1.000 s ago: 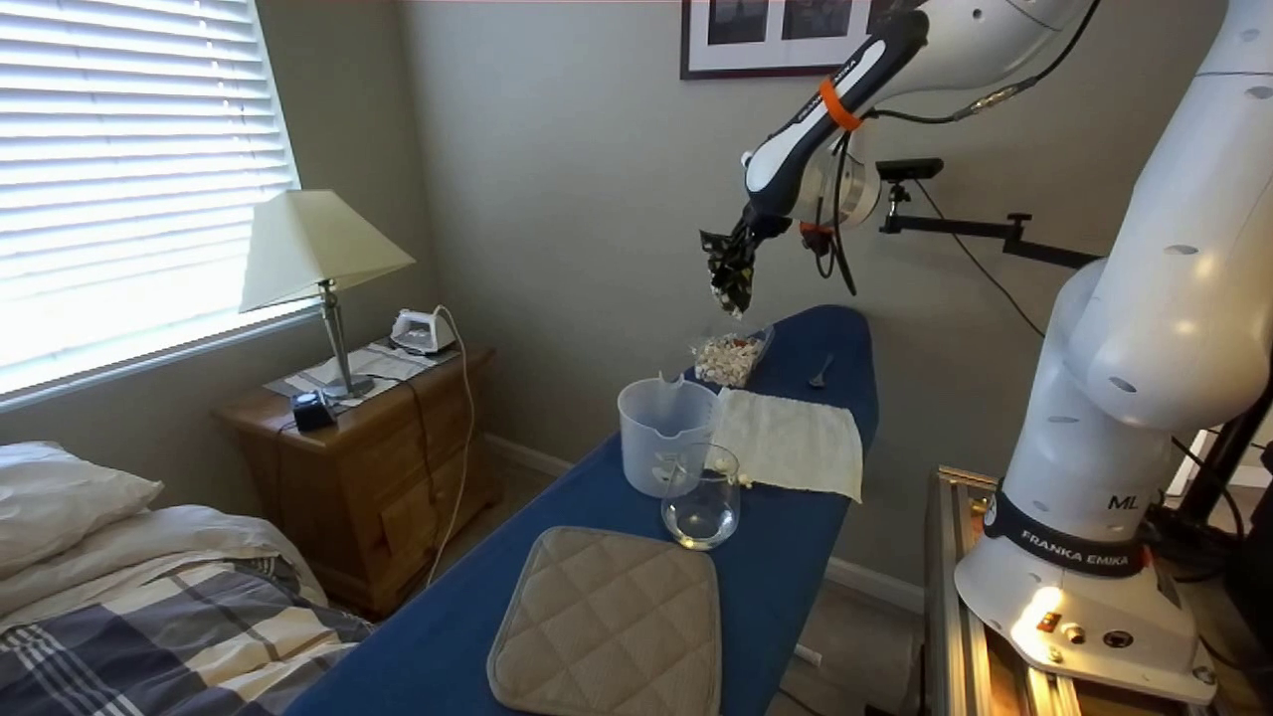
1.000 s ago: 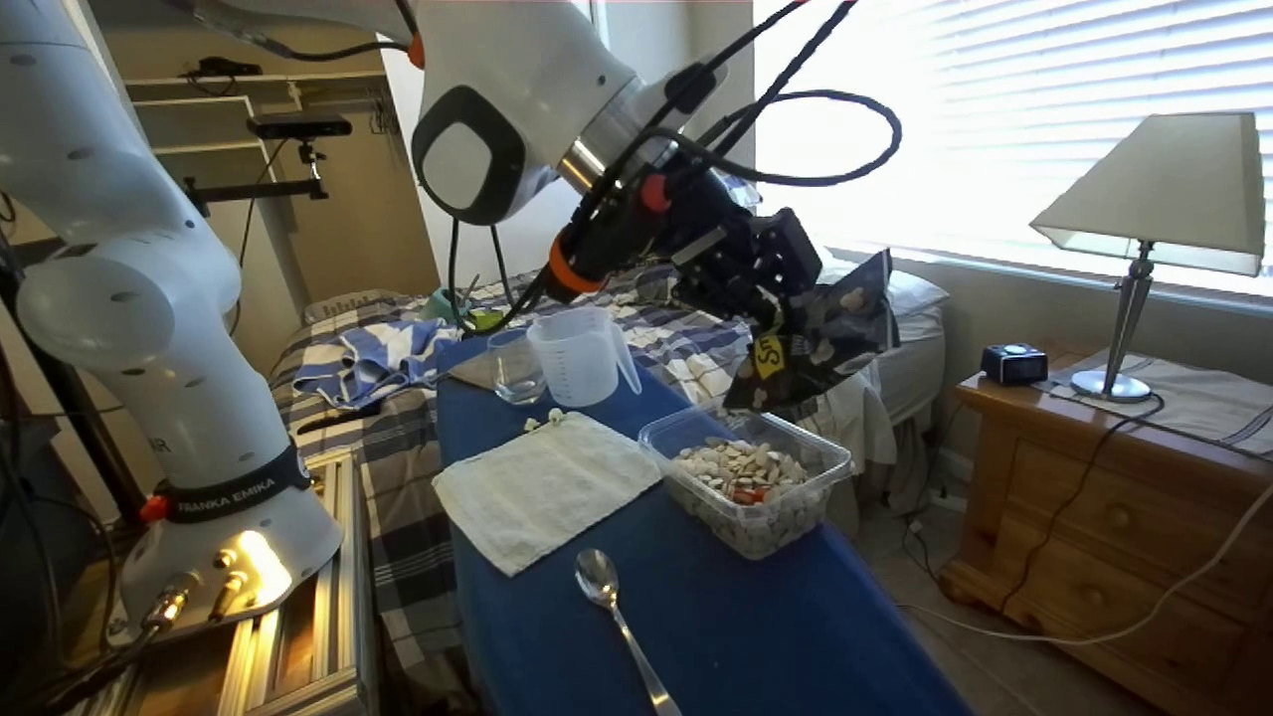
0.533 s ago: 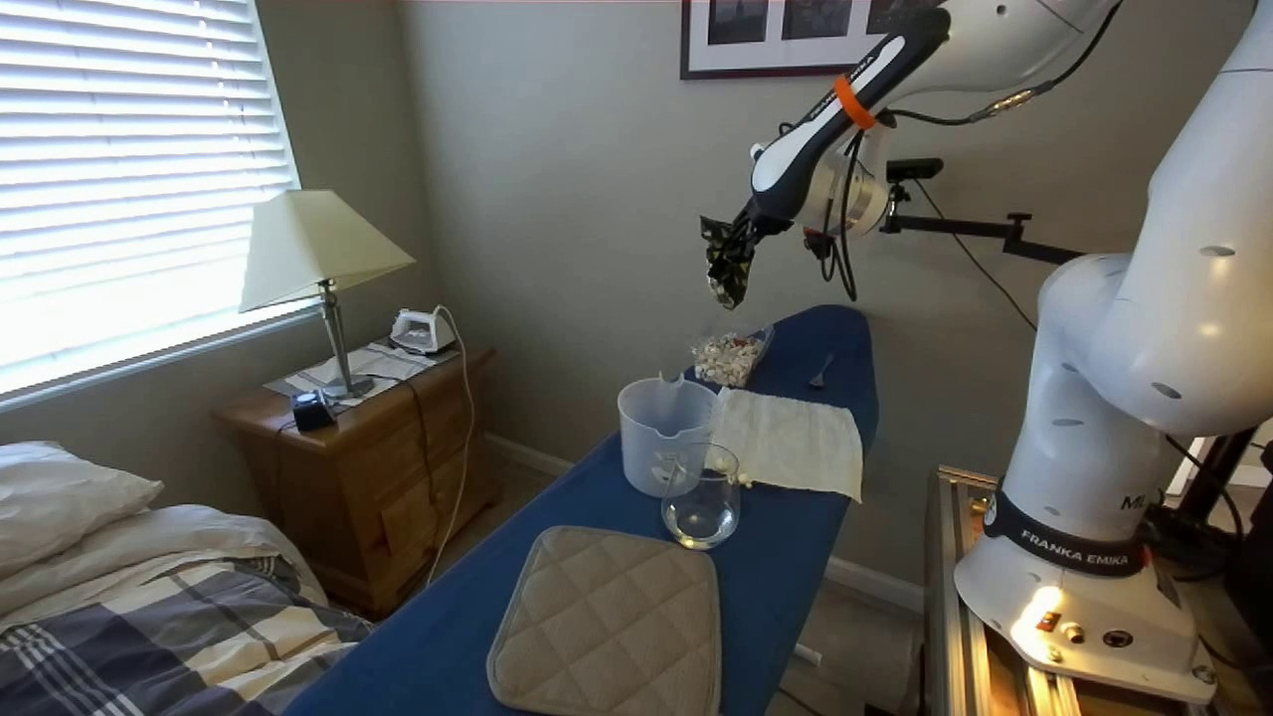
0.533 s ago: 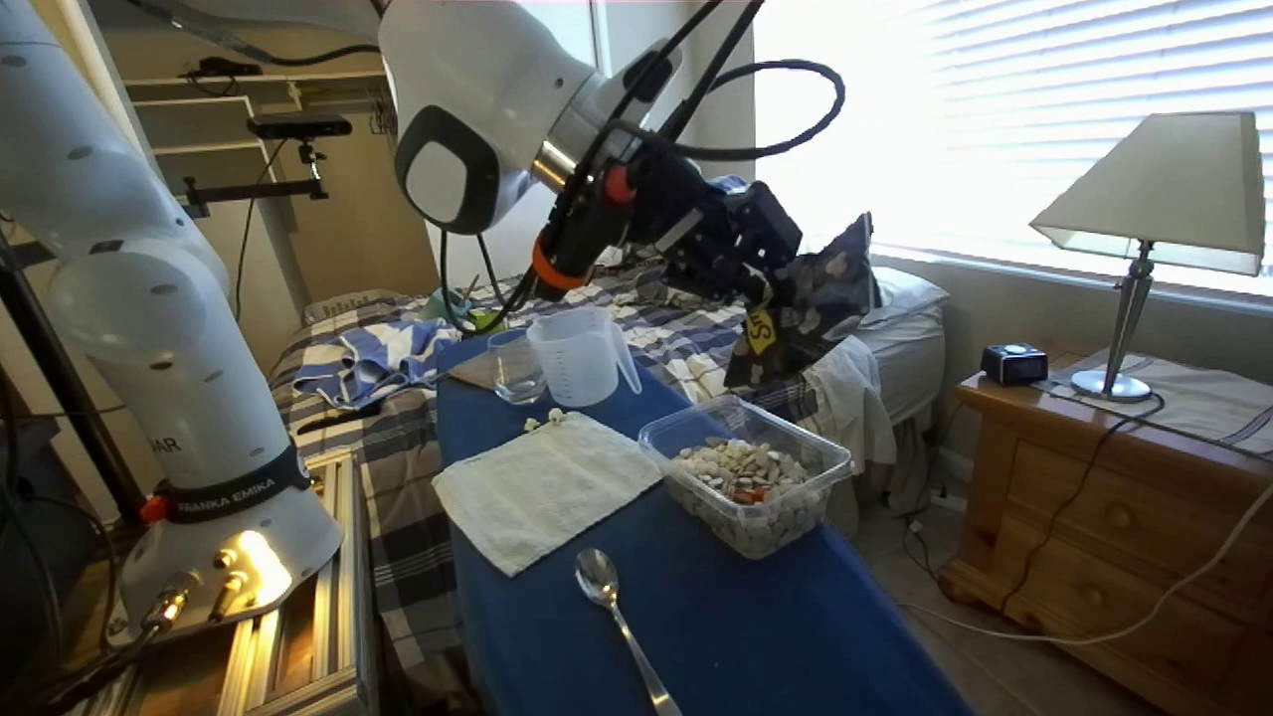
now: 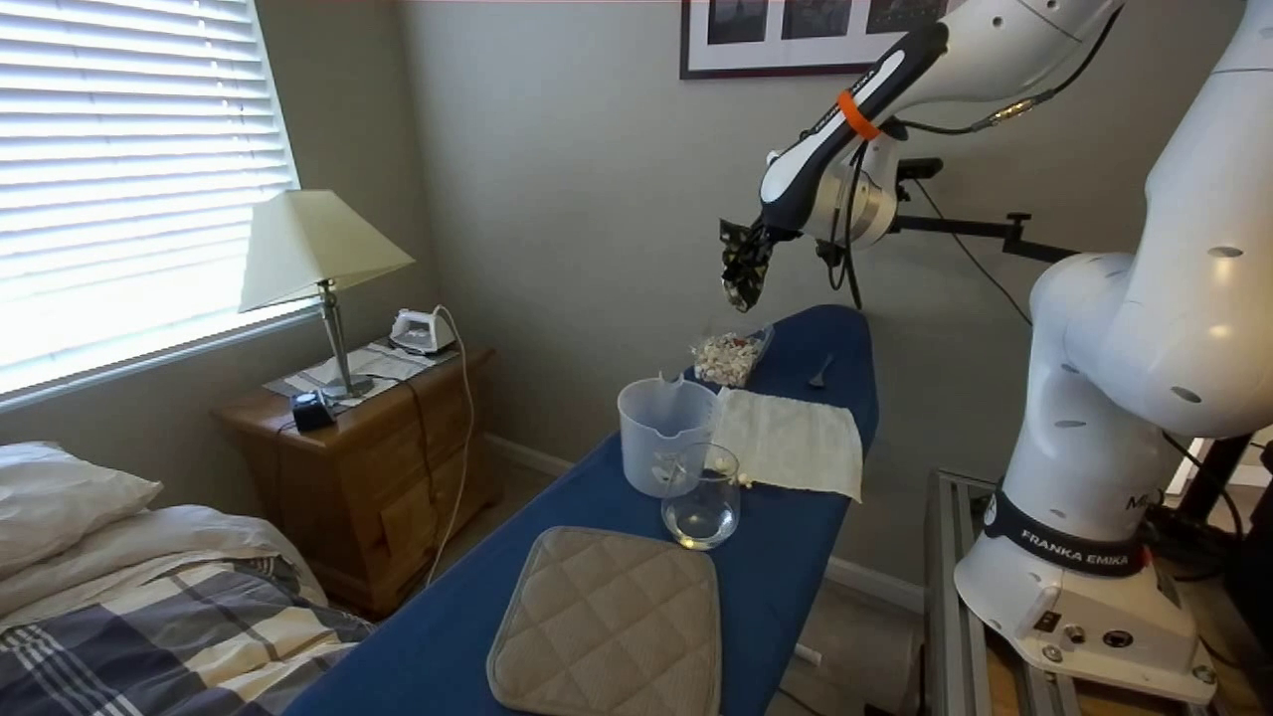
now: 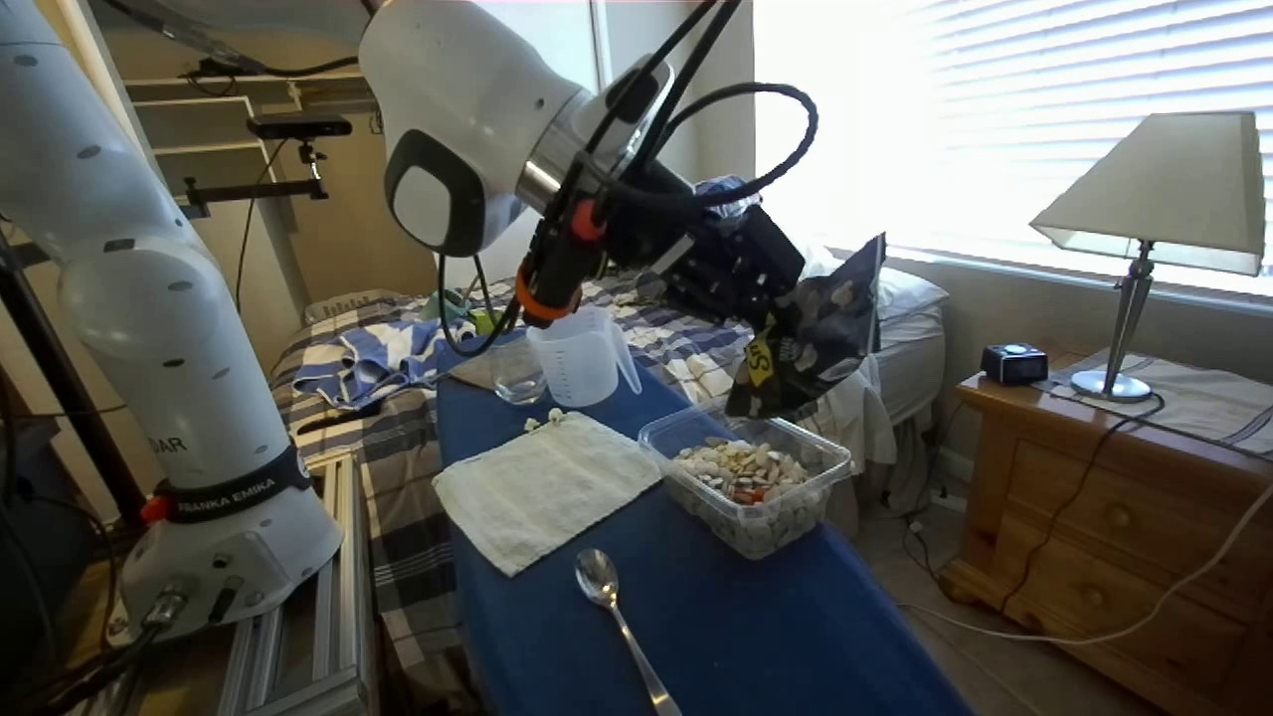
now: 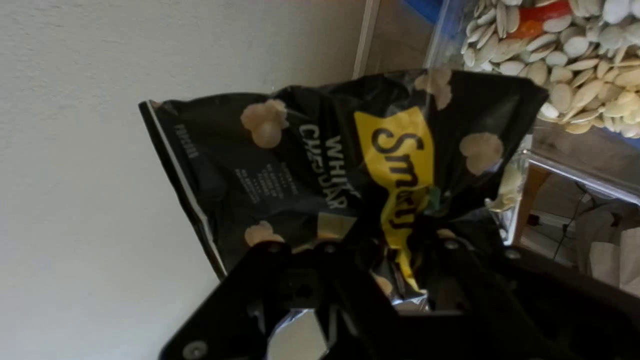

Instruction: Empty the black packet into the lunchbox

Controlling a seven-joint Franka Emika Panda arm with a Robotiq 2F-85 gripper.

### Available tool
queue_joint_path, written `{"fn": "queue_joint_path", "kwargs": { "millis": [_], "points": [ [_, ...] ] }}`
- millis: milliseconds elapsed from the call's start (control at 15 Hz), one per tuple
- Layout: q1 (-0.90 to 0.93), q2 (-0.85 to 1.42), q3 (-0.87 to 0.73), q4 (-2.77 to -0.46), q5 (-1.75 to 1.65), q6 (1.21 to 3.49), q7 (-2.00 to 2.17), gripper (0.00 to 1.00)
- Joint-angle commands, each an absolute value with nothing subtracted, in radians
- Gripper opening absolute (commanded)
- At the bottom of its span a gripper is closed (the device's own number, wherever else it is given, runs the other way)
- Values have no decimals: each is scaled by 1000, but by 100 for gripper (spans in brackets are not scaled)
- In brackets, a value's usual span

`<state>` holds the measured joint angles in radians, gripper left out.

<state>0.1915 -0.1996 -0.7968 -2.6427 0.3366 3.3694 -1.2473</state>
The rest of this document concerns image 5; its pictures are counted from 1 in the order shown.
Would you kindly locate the wooden nightstand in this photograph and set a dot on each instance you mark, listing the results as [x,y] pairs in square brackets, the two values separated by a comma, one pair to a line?
[345,493]

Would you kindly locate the blue ironing board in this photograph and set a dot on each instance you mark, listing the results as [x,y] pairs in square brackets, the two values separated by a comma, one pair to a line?
[440,639]

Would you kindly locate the white window blinds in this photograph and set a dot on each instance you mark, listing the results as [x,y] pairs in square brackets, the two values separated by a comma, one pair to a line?
[133,160]

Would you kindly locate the clear plastic measuring jug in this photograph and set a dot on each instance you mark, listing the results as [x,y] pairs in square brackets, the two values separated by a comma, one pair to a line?
[660,442]

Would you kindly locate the grey quilted pot holder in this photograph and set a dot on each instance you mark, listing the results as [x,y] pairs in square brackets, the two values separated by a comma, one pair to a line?
[601,621]

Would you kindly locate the metal spoon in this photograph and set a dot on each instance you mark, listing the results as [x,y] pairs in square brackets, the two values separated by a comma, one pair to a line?
[820,371]

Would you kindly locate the clear glass cup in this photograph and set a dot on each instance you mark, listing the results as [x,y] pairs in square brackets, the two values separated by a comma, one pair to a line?
[700,514]

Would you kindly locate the blue plaid duvet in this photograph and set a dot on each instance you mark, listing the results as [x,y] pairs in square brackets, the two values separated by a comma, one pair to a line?
[162,651]

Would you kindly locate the white pillow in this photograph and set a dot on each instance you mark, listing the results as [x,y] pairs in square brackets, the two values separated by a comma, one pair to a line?
[61,501]

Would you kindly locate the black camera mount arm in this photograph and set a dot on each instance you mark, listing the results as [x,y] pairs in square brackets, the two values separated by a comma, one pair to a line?
[987,229]

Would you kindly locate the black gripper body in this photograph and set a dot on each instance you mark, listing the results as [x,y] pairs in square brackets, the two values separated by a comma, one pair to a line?
[760,241]

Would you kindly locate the white cloth napkin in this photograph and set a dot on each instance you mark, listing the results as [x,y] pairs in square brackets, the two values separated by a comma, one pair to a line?
[796,442]

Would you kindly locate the small black alarm clock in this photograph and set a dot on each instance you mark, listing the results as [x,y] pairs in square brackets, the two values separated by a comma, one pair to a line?
[313,412]

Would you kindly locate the white bed sheet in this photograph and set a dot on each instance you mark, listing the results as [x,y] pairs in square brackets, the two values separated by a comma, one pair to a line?
[145,542]

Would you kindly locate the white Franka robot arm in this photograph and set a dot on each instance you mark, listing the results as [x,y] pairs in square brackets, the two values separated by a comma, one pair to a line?
[1156,343]

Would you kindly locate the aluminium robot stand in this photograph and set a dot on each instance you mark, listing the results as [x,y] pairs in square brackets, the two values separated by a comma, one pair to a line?
[959,621]

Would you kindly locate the black framed picture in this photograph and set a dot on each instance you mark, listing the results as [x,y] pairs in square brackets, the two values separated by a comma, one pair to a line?
[796,35]

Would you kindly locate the papers on nightstand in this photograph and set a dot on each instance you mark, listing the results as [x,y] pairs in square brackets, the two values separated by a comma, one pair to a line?
[381,364]

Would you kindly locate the small white device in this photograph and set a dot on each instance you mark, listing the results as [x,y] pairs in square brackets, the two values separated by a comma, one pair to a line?
[422,334]

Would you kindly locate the cream shade table lamp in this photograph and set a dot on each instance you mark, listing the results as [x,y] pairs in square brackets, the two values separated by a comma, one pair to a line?
[320,241]

